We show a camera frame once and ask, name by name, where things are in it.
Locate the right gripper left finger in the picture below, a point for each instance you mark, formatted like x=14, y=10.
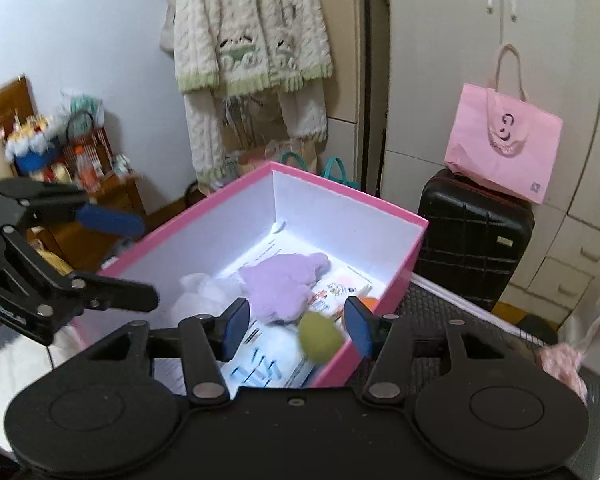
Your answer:
x=230, y=328

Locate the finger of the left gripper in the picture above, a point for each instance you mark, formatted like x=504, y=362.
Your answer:
x=101, y=293
x=120, y=223

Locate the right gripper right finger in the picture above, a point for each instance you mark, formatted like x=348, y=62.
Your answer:
x=366, y=330

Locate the orange ball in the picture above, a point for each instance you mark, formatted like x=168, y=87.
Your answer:
x=370, y=303

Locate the white mesh bath sponge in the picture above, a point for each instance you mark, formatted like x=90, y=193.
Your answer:
x=202, y=294

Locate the green plush ball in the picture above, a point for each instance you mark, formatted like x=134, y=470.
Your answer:
x=319, y=338

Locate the purple plush toy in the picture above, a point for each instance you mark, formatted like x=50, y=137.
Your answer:
x=279, y=288

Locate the pink floral scrunchie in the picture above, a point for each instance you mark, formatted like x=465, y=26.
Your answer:
x=563, y=362

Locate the large blue tissue pack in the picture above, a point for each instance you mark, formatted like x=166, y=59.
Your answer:
x=269, y=356

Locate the white panda plush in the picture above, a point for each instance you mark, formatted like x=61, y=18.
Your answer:
x=23, y=361

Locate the orange drink bottle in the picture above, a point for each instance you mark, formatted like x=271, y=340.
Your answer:
x=86, y=169

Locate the paper sheet in box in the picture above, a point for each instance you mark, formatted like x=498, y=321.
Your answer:
x=331, y=290

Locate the pink cardboard box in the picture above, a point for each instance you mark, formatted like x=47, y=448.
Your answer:
x=375, y=237

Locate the black suitcase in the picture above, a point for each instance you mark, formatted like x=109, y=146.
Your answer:
x=475, y=237

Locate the teal gift bag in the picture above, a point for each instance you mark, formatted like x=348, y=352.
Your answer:
x=334, y=169

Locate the brown paper bag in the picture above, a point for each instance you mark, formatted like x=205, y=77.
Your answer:
x=299, y=154

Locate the pink paper shopping bag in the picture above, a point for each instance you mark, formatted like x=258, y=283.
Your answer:
x=503, y=143

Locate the cream knitted cardigan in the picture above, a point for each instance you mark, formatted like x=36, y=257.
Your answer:
x=236, y=48

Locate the beige wardrobe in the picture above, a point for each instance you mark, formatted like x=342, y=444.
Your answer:
x=547, y=49

